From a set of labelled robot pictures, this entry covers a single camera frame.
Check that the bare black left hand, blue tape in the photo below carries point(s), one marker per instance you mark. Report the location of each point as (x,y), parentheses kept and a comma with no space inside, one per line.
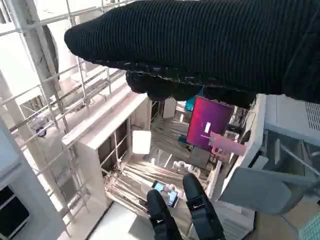
(200,207)

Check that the black knitted gloved right hand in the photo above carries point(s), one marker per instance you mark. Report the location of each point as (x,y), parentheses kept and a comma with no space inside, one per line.
(200,45)

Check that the monitor with purple screen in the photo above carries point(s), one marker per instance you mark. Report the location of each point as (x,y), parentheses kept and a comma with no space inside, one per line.
(207,117)

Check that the grey chair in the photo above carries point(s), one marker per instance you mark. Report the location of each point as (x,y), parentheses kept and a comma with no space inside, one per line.
(255,190)

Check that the tablet with lit screen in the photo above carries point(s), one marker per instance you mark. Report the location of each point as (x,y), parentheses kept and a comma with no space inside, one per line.
(172,198)

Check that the pink plastic bracket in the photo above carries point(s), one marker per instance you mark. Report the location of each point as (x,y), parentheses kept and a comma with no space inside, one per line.
(225,146)

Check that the white office desk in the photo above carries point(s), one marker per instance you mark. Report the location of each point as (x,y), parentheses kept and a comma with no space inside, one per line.
(87,152)

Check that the white square panel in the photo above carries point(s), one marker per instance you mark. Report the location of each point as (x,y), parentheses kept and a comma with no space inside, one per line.
(141,141)

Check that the white metal scaffold frame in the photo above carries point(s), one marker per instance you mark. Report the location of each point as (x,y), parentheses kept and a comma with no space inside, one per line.
(32,42)

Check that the green cutting mat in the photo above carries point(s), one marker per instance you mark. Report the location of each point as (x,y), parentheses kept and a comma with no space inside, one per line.
(313,230)

